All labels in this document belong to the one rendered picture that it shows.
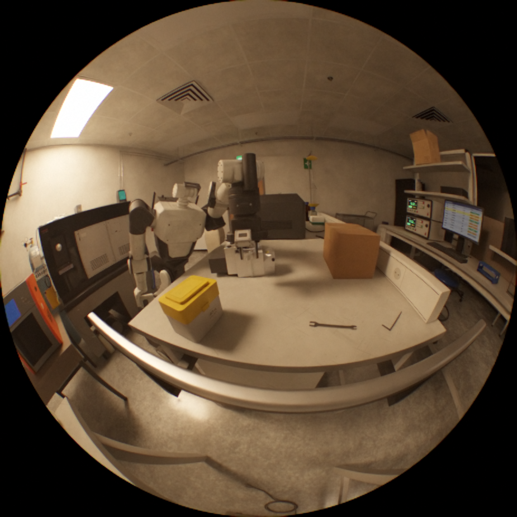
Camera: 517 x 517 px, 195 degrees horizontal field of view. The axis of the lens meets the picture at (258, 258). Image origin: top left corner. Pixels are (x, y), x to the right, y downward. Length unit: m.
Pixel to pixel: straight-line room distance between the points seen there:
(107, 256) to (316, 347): 1.87
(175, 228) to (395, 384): 0.81
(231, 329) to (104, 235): 1.70
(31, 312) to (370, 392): 1.28
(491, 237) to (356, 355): 1.94
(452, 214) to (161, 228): 2.21
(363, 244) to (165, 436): 1.54
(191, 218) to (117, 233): 1.32
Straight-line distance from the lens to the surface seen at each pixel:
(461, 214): 1.81
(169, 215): 0.72
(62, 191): 3.03
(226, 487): 1.26
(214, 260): 0.56
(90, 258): 1.80
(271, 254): 0.54
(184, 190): 0.75
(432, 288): 0.48
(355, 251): 0.53
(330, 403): 0.17
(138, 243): 0.81
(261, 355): 0.31
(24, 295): 1.18
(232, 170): 0.40
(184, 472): 1.32
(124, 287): 1.92
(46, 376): 1.24
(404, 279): 0.56
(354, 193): 4.37
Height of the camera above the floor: 1.16
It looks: 22 degrees down
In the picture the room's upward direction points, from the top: 4 degrees counter-clockwise
